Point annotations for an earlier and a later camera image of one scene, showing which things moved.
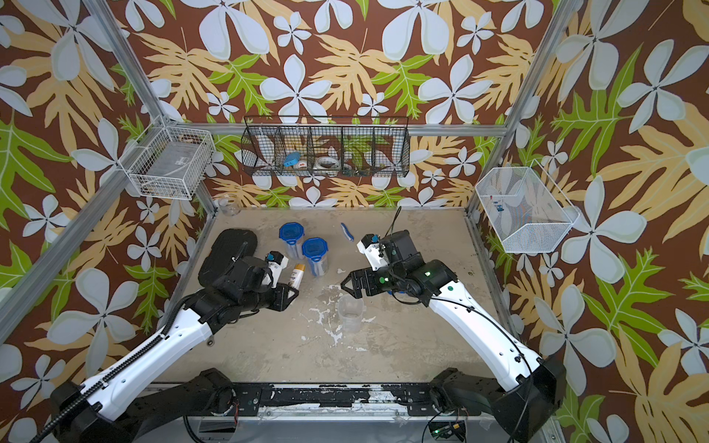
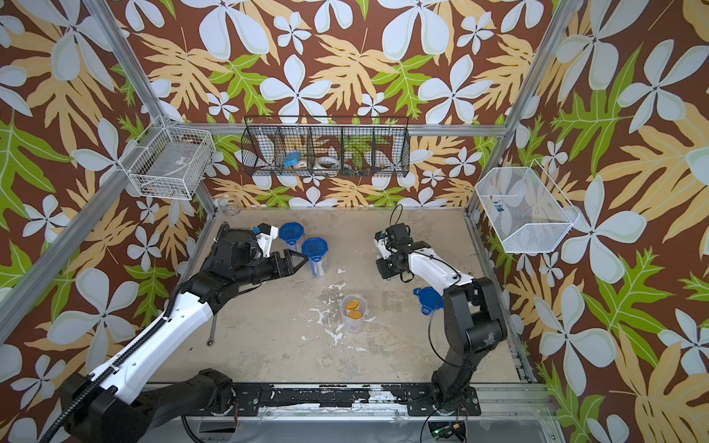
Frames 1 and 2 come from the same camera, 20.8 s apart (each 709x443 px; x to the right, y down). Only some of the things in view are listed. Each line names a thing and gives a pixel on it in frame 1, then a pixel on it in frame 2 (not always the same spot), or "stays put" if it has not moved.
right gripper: [366, 274] -> [384, 272]
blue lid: [315, 247] stays put
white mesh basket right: [525, 209] stays put
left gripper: [283, 300] -> [287, 269]
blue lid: [291, 232] stays put
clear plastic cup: [351, 311] stays put
